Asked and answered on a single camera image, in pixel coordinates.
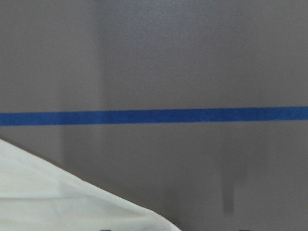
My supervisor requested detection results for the cream long-sleeve graphic shirt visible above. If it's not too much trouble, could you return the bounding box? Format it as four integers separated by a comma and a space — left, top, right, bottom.
0, 141, 177, 231

